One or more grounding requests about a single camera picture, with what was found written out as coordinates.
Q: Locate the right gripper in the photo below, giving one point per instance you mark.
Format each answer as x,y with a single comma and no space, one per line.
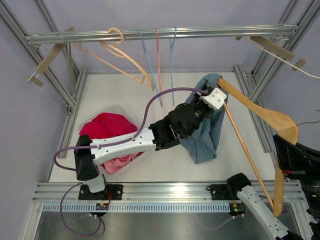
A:
296,159

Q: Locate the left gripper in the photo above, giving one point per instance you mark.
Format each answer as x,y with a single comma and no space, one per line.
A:
200,101

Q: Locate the grey blue t shirt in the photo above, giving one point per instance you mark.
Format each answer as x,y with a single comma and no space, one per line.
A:
203,144

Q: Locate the light blue wire hanger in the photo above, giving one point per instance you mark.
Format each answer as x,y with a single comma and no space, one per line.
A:
148,61

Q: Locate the pink wire hanger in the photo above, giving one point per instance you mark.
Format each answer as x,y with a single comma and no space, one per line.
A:
158,65

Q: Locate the red t shirt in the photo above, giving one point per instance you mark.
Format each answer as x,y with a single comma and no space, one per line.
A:
107,125

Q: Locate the beige plastic hanger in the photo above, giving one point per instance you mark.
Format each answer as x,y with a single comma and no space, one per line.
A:
115,51

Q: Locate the light pink t shirt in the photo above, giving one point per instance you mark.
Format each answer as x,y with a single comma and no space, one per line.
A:
116,164

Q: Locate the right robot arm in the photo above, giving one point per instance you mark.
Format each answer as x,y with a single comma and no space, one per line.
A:
240,187

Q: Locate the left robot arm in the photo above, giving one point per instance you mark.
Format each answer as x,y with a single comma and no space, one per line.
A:
196,125

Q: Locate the right wooden clip hanger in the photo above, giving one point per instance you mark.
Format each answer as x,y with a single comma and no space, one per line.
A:
277,51

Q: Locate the wooden clip hanger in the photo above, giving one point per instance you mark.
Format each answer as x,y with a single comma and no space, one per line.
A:
49,58
277,51

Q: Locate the left wooden clip hanger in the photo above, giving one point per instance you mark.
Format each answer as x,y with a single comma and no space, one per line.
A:
49,58

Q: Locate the white laundry basket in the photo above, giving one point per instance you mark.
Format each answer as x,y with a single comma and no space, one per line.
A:
116,108

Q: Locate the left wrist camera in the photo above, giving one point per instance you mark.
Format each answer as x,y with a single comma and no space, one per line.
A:
215,100

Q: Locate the white slotted cable duct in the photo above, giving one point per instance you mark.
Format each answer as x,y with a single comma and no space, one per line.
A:
120,207

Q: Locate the metal hanging rail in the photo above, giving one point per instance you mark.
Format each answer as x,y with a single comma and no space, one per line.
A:
277,30

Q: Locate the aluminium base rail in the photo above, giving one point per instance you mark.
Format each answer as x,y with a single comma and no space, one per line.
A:
155,192

